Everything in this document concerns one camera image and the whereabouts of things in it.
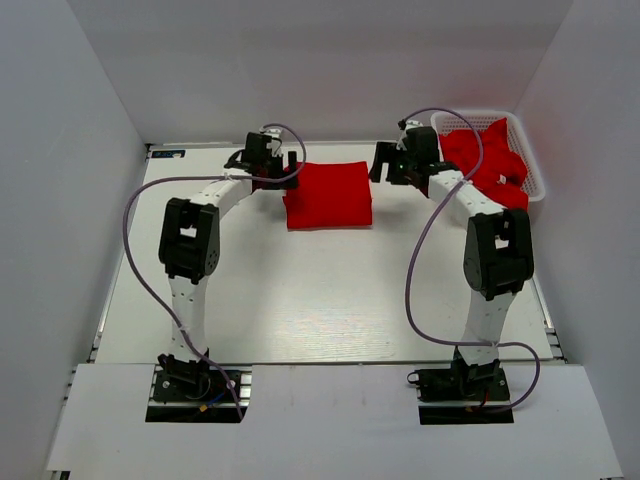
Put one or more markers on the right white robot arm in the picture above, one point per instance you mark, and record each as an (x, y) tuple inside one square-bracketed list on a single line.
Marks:
[(498, 253)]

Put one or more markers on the blue table label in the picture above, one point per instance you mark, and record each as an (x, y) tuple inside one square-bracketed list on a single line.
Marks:
[(168, 154)]

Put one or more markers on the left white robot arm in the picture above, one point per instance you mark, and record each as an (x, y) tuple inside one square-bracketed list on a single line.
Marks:
[(190, 245)]

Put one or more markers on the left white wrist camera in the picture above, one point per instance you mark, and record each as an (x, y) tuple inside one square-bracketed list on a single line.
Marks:
[(274, 141)]

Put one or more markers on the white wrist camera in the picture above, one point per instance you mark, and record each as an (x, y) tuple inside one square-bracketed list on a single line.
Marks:
[(274, 141), (405, 125)]

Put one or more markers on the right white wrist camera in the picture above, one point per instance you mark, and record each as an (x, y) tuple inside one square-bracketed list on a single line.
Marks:
[(405, 125)]

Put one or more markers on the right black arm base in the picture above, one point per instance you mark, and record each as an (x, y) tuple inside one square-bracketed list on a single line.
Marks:
[(462, 395)]

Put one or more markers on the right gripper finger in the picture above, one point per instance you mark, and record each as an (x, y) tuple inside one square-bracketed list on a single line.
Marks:
[(386, 153), (375, 172)]

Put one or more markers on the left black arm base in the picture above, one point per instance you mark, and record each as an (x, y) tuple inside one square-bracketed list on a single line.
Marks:
[(194, 392)]

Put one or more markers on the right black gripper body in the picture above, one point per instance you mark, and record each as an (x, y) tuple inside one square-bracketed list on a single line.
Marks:
[(401, 173)]

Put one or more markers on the white plastic basket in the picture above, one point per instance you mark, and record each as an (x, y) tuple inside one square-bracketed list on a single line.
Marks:
[(443, 123)]

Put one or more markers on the red t shirt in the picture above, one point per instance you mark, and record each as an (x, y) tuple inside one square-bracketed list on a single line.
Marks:
[(330, 196)]

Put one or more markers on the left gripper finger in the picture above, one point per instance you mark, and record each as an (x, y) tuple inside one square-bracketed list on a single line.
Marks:
[(275, 184), (292, 162)]

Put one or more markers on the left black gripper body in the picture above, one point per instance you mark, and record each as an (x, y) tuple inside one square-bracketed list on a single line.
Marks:
[(274, 166)]

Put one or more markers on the red t shirts in basket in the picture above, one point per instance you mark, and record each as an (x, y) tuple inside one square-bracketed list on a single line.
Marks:
[(502, 172)]

